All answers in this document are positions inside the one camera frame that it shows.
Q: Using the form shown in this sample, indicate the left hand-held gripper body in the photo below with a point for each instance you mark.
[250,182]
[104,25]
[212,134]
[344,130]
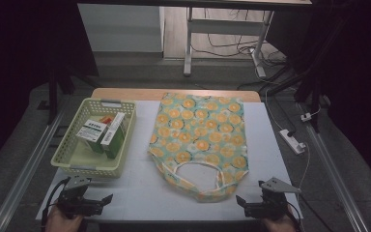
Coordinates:
[77,203]

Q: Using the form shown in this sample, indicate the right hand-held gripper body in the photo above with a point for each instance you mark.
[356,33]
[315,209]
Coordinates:
[270,206]

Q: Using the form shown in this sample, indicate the pale green plastic basket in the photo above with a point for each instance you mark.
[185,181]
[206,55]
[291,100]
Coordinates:
[77,161]

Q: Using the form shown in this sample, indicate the narrow green white medicine box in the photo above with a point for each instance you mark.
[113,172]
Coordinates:
[116,138]

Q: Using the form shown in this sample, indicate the orange print cloth bag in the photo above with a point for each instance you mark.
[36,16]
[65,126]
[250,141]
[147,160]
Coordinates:
[199,135]

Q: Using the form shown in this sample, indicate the small round orange packet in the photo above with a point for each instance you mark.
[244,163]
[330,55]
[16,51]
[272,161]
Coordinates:
[106,119]

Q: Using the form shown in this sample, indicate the person's right hand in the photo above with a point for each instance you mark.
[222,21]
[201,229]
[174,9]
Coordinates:
[280,226]

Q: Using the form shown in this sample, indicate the person's left hand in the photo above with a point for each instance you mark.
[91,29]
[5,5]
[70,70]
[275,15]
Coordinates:
[62,224]

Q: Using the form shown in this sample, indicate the white table mat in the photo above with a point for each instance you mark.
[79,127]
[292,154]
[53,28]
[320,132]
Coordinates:
[141,193]

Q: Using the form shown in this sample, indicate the white power strip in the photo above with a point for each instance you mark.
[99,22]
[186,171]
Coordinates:
[291,140]

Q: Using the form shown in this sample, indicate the small white plug adapter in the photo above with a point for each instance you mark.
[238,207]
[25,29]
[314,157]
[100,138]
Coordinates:
[306,117]

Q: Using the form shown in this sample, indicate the black metal stand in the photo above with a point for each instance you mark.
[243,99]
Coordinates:
[53,96]

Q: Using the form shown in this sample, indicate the white cabinet panel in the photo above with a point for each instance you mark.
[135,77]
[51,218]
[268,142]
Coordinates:
[119,29]

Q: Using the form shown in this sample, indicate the aluminium rail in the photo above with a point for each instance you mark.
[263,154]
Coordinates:
[29,167]
[331,167]

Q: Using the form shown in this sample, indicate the white metal desk frame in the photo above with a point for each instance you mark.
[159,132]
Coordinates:
[225,26]

